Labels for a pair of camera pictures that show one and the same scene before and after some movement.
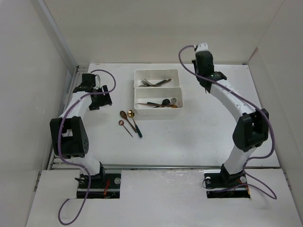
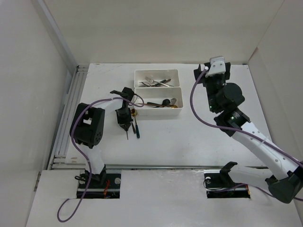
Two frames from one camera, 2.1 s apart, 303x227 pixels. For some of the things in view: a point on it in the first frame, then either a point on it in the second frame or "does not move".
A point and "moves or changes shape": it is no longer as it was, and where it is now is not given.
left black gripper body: (101, 100) → (123, 116)
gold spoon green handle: (130, 114) moves or changes shape
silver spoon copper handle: (172, 101) does not move
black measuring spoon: (165, 101) does not move
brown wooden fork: (167, 81) does not move
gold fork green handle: (158, 82) does not move
